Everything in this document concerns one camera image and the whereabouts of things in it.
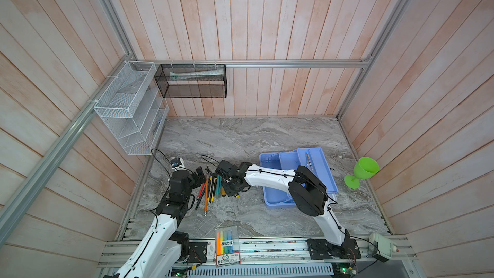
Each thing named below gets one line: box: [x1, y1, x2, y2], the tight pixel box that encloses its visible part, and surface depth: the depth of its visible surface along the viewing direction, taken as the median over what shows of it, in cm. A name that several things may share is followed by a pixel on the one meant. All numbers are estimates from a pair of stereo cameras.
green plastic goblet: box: [344, 156, 381, 190], surface depth 84 cm
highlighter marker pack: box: [214, 225, 241, 268], surface depth 76 cm
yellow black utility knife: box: [210, 177, 217, 202], surface depth 91 cm
